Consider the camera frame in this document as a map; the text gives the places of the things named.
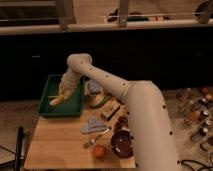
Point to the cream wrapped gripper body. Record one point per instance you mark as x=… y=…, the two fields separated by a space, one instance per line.
x=69 y=82

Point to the yellow banana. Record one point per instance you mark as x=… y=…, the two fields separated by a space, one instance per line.
x=57 y=100

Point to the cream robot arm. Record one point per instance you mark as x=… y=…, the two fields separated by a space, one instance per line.
x=153 y=141

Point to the blue grey cloth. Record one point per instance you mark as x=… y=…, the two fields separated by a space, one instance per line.
x=93 y=87

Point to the green plastic tray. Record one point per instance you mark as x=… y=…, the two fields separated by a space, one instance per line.
x=72 y=107

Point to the green cucumber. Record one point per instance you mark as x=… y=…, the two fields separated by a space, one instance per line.
x=101 y=103

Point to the dark rectangular block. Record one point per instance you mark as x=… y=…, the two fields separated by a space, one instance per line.
x=109 y=110

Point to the grey folded cloth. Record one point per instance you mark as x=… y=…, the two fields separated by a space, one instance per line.
x=93 y=125

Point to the metal fork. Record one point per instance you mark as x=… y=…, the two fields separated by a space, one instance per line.
x=91 y=142

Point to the dark grape bunch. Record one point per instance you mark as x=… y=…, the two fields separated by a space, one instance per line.
x=121 y=123

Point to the orange tomato fruit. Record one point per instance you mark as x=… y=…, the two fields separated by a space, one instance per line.
x=99 y=152

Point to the dark red bowl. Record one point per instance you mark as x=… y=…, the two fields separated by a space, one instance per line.
x=121 y=144

